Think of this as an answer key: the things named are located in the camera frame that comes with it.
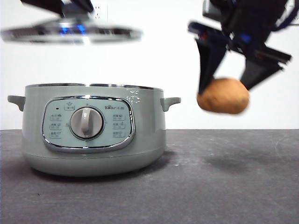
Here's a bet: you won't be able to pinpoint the glass lid with green knob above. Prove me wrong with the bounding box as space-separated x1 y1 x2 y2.
0 6 143 45

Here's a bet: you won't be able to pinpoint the brown potato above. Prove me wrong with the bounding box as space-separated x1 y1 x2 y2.
196 77 250 115

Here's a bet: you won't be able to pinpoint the pale green electric cooking pot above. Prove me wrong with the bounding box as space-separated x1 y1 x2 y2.
7 82 182 177

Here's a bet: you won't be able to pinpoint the white wall power outlet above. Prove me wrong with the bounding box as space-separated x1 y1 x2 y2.
93 4 103 20

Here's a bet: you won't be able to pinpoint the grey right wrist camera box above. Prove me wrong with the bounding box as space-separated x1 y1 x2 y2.
202 0 226 21

